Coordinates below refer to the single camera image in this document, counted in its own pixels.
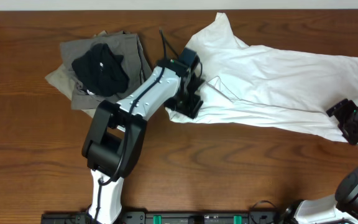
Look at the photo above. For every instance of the beige folded garment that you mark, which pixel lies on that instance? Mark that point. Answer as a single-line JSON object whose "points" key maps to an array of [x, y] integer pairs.
{"points": [[66, 82]]}

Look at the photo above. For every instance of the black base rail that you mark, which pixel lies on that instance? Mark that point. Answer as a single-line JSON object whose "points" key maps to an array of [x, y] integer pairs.
{"points": [[258, 217]]}

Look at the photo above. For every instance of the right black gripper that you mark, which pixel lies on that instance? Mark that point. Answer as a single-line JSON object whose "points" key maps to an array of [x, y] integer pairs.
{"points": [[340, 109]]}

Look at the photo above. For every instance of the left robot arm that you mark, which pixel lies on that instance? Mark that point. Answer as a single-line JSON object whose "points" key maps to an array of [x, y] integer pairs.
{"points": [[115, 139]]}

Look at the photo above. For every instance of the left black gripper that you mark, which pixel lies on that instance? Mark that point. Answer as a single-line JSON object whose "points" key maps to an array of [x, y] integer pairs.
{"points": [[192, 109]]}

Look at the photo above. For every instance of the white t-shirt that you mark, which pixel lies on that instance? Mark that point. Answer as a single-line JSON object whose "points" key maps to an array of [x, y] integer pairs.
{"points": [[266, 87]]}

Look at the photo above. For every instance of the grey folded shorts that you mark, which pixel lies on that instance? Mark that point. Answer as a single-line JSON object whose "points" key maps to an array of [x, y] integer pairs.
{"points": [[133, 64]]}

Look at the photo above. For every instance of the black folded garment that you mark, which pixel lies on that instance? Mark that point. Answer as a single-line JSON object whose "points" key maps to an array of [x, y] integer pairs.
{"points": [[101, 72]]}

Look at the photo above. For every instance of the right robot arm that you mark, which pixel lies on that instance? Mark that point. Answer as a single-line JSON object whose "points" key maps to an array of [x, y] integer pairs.
{"points": [[342, 207]]}

